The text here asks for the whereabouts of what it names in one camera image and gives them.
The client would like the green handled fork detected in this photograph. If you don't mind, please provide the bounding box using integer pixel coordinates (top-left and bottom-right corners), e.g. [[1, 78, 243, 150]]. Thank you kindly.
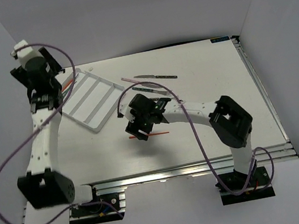
[[132, 87, 171, 96]]

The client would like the orange chopstick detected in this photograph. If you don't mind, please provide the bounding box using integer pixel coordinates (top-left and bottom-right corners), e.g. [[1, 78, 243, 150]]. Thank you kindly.
[[129, 131, 169, 139]]

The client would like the dark handled fork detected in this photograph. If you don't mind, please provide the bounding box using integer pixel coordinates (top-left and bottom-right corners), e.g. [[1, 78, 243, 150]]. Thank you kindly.
[[149, 97, 170, 102]]

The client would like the red chopstick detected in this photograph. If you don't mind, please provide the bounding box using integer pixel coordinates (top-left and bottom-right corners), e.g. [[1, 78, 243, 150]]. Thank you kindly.
[[62, 79, 74, 91]]

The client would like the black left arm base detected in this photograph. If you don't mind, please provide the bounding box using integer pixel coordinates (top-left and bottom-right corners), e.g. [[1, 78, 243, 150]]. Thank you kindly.
[[69, 189, 126, 224]]

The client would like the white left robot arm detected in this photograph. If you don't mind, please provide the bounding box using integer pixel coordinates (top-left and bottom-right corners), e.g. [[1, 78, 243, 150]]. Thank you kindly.
[[11, 47, 102, 213]]

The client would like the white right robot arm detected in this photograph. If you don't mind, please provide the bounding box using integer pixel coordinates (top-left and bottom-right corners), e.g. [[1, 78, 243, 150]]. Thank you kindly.
[[117, 94, 257, 187]]

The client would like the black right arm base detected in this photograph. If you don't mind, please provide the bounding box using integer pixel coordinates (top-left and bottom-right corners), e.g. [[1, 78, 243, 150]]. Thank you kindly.
[[211, 160, 276, 208]]

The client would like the white compartment tray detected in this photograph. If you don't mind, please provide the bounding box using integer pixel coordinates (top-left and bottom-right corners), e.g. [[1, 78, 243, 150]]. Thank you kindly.
[[62, 68, 124, 133]]

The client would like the blue label sticker right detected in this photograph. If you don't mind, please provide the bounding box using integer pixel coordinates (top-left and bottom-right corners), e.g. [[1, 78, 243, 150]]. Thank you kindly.
[[210, 36, 230, 43]]

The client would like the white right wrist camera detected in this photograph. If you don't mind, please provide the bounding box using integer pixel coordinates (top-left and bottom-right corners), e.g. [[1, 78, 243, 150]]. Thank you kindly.
[[117, 104, 135, 123]]

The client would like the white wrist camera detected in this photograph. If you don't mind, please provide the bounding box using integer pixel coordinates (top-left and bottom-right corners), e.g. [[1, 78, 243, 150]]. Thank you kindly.
[[11, 40, 40, 68], [117, 104, 135, 123]]

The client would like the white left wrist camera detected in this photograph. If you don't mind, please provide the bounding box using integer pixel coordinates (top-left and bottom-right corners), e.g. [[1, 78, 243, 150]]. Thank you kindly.
[[11, 40, 40, 68]]

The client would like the pink handled knife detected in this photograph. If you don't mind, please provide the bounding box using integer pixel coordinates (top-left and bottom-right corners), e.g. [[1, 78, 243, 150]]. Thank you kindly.
[[121, 77, 161, 89]]

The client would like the dark handled knife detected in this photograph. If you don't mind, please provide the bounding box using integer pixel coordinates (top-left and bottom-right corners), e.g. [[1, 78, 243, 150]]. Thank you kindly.
[[134, 74, 178, 79]]

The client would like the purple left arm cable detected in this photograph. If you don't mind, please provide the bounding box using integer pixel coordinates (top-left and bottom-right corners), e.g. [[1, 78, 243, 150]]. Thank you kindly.
[[0, 33, 125, 224]]

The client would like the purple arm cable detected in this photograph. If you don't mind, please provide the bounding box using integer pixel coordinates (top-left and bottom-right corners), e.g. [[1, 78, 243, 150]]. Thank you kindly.
[[112, 62, 279, 214], [0, 33, 125, 224]]

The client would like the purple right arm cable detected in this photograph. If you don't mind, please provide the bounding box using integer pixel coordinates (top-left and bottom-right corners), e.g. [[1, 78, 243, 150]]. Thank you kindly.
[[112, 62, 279, 214]]

